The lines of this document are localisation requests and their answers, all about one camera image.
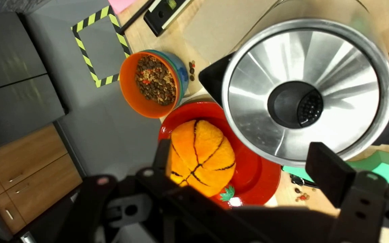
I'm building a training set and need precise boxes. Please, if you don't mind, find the red plate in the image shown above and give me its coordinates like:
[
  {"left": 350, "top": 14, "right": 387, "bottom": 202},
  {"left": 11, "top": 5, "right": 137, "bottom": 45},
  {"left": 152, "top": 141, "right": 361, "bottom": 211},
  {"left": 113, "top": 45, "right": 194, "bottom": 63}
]
[{"left": 159, "top": 100, "right": 283, "bottom": 208}]

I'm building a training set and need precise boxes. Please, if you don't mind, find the pink sticky note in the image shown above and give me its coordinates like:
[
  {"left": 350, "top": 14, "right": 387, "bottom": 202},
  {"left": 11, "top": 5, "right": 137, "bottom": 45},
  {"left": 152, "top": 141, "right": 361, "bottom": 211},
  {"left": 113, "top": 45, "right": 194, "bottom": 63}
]
[{"left": 107, "top": 0, "right": 138, "bottom": 17}]

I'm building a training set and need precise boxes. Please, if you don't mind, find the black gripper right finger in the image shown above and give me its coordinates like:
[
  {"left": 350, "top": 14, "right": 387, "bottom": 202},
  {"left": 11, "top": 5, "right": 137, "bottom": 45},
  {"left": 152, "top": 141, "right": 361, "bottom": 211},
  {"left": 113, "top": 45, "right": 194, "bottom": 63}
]
[{"left": 306, "top": 141, "right": 389, "bottom": 243}]

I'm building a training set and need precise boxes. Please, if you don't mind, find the dark steel refrigerator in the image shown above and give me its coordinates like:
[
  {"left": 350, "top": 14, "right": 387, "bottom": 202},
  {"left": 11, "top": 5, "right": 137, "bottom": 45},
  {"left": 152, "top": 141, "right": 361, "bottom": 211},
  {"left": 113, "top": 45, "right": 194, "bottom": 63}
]
[{"left": 0, "top": 13, "right": 67, "bottom": 154}]

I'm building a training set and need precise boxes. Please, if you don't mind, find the stainless steel electric kettle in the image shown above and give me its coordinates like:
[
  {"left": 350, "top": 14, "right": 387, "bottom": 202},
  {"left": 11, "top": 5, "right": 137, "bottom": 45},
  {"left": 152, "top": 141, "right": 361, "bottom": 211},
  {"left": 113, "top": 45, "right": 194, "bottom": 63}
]
[{"left": 198, "top": 0, "right": 389, "bottom": 168}]

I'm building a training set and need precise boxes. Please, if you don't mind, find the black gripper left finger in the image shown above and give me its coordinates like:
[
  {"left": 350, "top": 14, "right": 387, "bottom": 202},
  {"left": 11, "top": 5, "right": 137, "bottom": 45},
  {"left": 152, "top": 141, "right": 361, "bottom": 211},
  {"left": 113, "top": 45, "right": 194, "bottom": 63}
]
[{"left": 55, "top": 138, "right": 179, "bottom": 243}]

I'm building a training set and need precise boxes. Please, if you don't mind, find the wooden base cabinet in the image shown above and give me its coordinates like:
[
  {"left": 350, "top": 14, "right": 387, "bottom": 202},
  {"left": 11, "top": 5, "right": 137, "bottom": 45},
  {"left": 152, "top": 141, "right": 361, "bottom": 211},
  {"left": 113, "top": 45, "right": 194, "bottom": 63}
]
[{"left": 0, "top": 125, "right": 84, "bottom": 235}]

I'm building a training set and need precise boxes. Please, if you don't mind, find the black level tool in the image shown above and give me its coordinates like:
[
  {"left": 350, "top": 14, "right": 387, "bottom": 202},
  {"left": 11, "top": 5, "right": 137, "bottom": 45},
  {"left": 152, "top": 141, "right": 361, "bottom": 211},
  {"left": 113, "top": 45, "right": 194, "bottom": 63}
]
[{"left": 142, "top": 0, "right": 192, "bottom": 38}]

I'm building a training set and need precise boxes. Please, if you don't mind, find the yellow black hazard tape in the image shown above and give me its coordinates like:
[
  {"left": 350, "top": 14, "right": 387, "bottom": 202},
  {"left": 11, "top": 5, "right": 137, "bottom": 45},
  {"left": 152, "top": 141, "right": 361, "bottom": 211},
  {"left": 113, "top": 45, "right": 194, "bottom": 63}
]
[{"left": 71, "top": 5, "right": 133, "bottom": 90}]

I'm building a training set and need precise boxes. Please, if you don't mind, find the small toy strawberry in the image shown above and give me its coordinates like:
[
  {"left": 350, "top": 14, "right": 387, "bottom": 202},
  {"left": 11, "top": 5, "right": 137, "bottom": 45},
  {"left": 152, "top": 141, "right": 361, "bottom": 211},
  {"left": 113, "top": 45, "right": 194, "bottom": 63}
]
[{"left": 219, "top": 186, "right": 238, "bottom": 203}]

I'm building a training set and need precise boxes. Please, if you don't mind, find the black pen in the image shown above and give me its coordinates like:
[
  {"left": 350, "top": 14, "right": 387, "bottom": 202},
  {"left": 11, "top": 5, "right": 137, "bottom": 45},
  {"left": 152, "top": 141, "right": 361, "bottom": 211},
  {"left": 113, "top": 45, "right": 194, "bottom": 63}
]
[{"left": 119, "top": 0, "right": 159, "bottom": 36}]

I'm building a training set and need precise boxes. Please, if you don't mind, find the orange plush pumpkin ball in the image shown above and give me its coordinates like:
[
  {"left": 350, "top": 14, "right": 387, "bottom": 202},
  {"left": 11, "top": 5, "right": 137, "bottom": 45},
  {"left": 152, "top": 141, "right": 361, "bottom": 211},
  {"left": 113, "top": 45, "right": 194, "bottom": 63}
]
[{"left": 167, "top": 119, "right": 238, "bottom": 200}]

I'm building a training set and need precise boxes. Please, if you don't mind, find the orange bowl with beans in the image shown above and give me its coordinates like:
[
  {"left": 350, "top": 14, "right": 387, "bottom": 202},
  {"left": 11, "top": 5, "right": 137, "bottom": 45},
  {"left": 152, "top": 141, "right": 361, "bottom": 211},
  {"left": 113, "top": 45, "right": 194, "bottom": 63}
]
[{"left": 119, "top": 49, "right": 191, "bottom": 121}]

